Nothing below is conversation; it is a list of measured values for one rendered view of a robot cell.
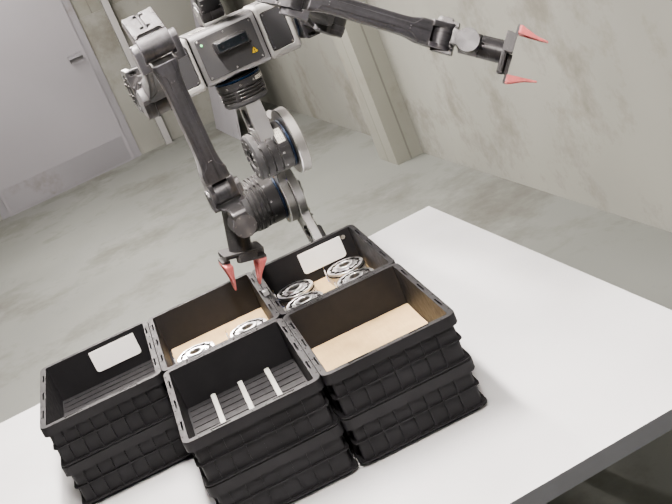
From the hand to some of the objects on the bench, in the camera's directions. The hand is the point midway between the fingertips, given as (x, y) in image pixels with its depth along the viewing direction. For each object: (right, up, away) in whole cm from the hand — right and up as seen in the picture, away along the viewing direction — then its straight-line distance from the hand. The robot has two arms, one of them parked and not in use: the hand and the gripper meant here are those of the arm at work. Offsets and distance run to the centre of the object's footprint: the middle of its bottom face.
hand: (246, 283), depth 270 cm
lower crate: (+36, -26, -26) cm, 51 cm away
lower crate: (+9, -38, -30) cm, 50 cm away
